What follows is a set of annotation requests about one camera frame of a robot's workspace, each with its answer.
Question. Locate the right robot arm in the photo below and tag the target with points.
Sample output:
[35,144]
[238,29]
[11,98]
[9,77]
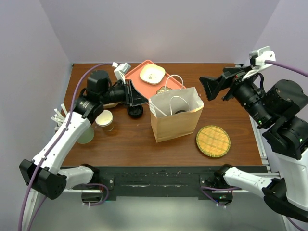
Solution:
[275,112]

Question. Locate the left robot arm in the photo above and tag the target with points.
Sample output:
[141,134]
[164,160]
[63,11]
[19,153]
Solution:
[43,173]

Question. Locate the brown paper bag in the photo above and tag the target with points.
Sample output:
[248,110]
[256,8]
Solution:
[174,126]

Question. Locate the woven bamboo coaster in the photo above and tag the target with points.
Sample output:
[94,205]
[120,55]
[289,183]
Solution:
[213,141]

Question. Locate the black lid stack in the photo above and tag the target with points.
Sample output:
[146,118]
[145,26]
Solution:
[135,111]

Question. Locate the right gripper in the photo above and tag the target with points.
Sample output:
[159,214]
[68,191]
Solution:
[233,75]

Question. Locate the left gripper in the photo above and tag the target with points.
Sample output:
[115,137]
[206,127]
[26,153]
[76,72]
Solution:
[133,96]

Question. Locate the single white straw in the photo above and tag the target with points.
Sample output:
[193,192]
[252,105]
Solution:
[156,108]

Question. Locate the cream square bowl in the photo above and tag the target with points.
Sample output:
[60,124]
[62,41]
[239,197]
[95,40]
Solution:
[152,74]

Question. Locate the cardboard cup carrier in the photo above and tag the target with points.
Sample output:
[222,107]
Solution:
[112,105]

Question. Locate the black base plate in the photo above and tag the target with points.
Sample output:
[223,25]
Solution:
[149,181]

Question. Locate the green cup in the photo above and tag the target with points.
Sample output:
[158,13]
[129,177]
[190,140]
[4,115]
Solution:
[86,136]

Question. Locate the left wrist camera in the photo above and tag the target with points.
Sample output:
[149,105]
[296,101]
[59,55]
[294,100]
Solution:
[120,70]

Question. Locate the green patterned small dish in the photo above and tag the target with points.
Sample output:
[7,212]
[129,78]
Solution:
[163,89]

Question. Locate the brown paper cup stack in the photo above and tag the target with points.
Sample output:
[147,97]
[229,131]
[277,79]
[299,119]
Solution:
[105,120]

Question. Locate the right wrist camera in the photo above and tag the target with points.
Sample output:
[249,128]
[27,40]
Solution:
[257,61]

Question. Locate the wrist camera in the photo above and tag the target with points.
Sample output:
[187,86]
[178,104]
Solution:
[120,70]
[257,61]

